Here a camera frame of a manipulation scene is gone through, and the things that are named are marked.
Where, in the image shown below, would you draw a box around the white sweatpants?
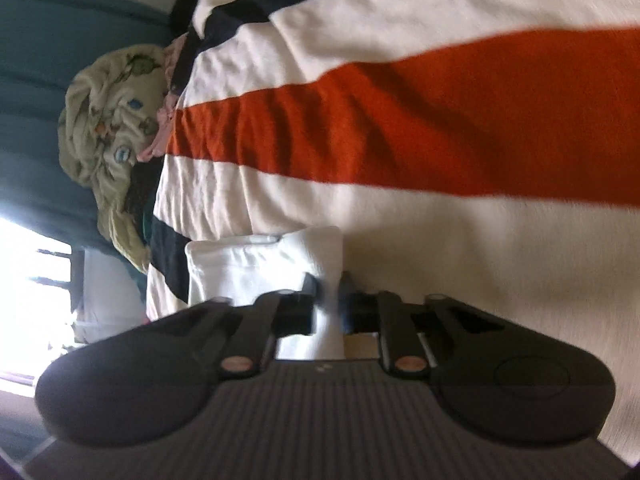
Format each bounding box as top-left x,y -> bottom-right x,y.
184,226 -> 345,360

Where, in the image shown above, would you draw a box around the pink garment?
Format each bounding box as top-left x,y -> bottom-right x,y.
137,34 -> 186,162

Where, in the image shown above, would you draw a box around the striped bed blanket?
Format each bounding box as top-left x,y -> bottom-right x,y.
146,0 -> 639,462

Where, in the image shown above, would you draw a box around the teal curtain right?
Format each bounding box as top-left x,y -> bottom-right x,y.
1,0 -> 170,256

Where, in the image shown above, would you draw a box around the window with dark frame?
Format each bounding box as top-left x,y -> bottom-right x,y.
1,219 -> 85,388

